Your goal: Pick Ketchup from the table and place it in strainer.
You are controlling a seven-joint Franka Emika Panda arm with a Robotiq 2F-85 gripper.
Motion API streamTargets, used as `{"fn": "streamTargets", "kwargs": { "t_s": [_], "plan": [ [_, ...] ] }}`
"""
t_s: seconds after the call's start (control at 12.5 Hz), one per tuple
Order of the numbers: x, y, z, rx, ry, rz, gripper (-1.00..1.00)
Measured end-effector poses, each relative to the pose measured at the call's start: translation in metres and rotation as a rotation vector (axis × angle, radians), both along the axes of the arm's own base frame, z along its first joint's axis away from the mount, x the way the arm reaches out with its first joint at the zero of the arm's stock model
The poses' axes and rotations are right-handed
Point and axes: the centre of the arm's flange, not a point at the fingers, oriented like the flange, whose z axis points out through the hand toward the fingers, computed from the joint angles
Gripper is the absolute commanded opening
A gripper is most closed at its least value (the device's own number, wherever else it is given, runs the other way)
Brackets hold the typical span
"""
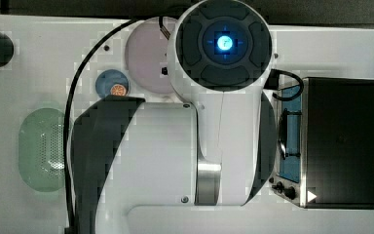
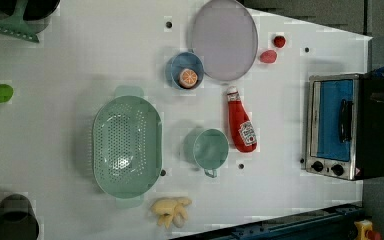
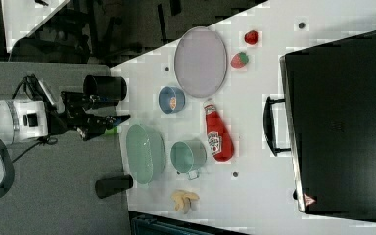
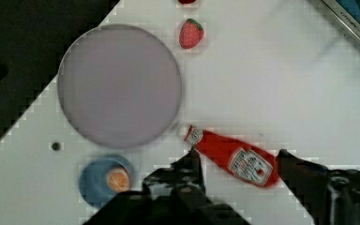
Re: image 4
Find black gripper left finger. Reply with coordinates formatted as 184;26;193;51
83;149;250;225

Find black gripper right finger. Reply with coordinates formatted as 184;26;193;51
276;149;360;225

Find red plush ketchup bottle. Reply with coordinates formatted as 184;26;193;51
178;125;279;188

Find orange slice toy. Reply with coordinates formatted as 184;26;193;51
106;167;131;193

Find blue bowl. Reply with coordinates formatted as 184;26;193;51
79;156;133;208

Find grey round plate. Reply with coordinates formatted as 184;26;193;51
57;24;183;149

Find red plush strawberry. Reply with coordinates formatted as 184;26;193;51
179;19;204;50

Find red plush tomato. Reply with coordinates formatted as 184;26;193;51
177;0;196;5

